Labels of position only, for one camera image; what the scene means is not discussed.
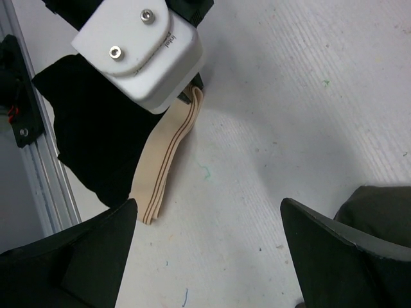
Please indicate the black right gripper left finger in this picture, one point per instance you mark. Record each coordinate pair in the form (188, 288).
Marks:
(81, 266)

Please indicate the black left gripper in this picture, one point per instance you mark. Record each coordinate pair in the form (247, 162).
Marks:
(189, 9)

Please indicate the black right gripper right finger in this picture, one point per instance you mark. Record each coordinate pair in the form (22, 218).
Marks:
(340, 266)

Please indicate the black underwear beige waistband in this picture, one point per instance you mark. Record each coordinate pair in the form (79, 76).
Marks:
(117, 149)

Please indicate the olive green underwear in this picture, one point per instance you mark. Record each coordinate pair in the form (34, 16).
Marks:
(383, 212)

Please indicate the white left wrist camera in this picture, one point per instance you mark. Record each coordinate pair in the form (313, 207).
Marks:
(143, 48)

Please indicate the aluminium frame rail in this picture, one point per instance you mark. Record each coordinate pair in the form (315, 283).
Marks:
(23, 113)

